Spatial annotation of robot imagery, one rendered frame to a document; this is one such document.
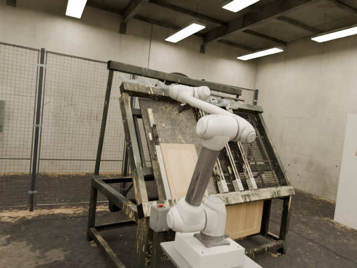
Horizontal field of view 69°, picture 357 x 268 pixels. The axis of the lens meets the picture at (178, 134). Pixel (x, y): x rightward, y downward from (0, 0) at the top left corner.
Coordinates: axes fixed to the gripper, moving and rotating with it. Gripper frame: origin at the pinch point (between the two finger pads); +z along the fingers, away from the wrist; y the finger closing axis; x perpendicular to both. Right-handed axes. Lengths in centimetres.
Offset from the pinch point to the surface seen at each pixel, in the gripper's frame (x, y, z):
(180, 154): 29, -20, 52
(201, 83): -79, -95, 104
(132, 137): 12, 31, 43
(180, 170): 45, -16, 47
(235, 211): 97, -97, 80
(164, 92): -42, -15, 58
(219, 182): 62, -60, 48
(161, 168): 43, 7, 41
